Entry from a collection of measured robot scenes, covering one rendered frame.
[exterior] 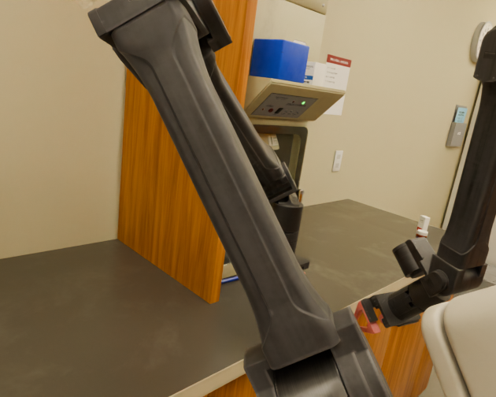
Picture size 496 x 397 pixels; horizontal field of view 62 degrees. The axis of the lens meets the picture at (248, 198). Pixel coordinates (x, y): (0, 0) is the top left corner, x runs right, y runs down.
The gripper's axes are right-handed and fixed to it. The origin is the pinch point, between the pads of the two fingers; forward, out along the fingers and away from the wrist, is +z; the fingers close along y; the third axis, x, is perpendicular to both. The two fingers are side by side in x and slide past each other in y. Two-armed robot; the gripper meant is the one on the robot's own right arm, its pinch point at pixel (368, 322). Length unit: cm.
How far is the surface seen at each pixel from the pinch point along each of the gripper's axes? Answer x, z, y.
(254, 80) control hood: -57, -13, 16
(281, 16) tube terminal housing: -75, -21, 6
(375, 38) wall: -139, 8, -105
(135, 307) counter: -21, 31, 39
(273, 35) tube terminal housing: -72, -17, 7
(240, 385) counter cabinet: 2.9, 23.7, 21.3
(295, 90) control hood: -55, -14, 5
